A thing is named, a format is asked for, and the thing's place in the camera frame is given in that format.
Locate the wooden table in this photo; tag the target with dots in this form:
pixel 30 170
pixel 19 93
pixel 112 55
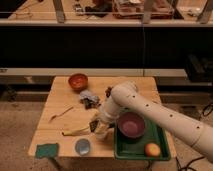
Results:
pixel 61 97

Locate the purple bowl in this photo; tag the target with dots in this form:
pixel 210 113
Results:
pixel 131 125

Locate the pine cone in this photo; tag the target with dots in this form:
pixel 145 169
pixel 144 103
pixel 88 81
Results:
pixel 108 92

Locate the orange red bowl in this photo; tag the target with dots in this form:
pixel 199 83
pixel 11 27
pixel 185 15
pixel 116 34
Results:
pixel 78 82

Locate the green plastic tray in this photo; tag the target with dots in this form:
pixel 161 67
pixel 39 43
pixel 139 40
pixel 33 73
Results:
pixel 134 149

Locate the green sponge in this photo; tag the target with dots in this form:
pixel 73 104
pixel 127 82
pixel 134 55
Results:
pixel 47 150

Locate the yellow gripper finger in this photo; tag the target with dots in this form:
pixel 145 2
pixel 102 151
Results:
pixel 95 117

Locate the red yellow apple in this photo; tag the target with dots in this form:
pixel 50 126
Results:
pixel 152 149

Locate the crumpled grey cloth toy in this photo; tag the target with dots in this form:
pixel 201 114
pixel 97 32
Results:
pixel 89 99

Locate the white paper cup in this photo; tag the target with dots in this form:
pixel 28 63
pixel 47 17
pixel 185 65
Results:
pixel 100 136

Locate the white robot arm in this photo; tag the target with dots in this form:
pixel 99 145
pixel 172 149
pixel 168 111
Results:
pixel 194 133

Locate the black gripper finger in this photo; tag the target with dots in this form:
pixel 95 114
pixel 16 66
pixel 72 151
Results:
pixel 103 128

